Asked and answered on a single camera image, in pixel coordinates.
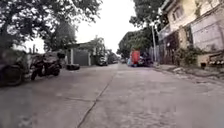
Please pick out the grey concrete road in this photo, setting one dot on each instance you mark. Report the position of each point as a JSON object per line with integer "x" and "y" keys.
{"x": 133, "y": 100}

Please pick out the beige building with wall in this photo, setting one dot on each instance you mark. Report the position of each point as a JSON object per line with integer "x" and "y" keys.
{"x": 200, "y": 30}

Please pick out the dark tyre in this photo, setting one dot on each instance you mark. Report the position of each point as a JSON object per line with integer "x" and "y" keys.
{"x": 72, "y": 66}

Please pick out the group of trees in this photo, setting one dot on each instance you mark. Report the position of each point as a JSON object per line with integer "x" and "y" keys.
{"x": 140, "y": 36}

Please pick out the green bush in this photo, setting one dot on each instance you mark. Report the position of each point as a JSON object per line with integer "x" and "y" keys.
{"x": 186, "y": 55}

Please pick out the grey gate wall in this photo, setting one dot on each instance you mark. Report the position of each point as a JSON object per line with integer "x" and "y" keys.
{"x": 80, "y": 56}

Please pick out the grey concrete pavement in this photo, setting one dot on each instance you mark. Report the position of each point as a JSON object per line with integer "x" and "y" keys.
{"x": 186, "y": 70}

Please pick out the dark parked vehicle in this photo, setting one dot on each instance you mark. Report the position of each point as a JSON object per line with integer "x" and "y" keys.
{"x": 11, "y": 71}

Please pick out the large leafy tree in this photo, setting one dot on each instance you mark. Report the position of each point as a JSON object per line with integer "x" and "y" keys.
{"x": 20, "y": 16}

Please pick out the grey pole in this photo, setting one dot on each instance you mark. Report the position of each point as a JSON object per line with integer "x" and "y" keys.
{"x": 153, "y": 40}

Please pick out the red vehicle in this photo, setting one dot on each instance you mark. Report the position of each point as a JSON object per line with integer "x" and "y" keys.
{"x": 135, "y": 57}

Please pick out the dark motorcycle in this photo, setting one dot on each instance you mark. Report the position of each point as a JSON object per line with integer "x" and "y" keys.
{"x": 46, "y": 66}

